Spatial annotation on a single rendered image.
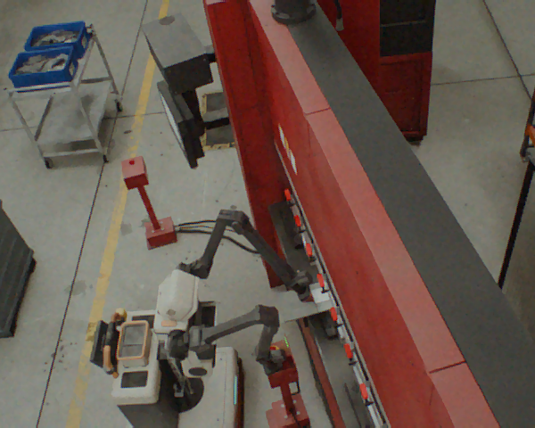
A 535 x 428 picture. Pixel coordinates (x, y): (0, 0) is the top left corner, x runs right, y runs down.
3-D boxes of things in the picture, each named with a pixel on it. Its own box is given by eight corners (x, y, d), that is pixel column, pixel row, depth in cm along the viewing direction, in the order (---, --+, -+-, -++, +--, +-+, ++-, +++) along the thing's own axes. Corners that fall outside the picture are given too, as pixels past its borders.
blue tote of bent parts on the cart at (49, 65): (27, 69, 539) (18, 52, 526) (79, 62, 535) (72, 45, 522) (15, 94, 516) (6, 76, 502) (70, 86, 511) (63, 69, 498)
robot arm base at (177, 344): (170, 333, 292) (168, 356, 284) (181, 327, 288) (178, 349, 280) (185, 340, 297) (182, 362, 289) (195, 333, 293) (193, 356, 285)
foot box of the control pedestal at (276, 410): (264, 411, 387) (261, 403, 378) (301, 399, 390) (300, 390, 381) (273, 440, 374) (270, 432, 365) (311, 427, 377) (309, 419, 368)
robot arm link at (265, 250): (234, 213, 296) (228, 226, 287) (242, 208, 293) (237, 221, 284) (286, 272, 312) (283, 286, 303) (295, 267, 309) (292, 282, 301)
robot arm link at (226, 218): (221, 201, 292) (216, 213, 284) (248, 211, 293) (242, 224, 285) (197, 263, 320) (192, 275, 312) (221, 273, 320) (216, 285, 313)
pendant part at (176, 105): (169, 127, 392) (155, 82, 366) (187, 121, 394) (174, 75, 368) (190, 169, 363) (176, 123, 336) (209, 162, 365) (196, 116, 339)
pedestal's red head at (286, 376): (261, 358, 339) (256, 341, 326) (288, 349, 341) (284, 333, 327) (271, 389, 326) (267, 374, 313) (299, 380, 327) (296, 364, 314)
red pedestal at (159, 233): (144, 232, 503) (113, 159, 442) (174, 224, 505) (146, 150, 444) (147, 250, 490) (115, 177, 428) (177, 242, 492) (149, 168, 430)
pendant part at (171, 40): (175, 135, 408) (139, 24, 345) (209, 123, 412) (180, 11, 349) (198, 182, 375) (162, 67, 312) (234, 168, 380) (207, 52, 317)
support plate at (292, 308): (275, 295, 326) (275, 294, 325) (323, 282, 328) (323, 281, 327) (284, 323, 314) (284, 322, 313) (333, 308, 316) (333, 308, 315)
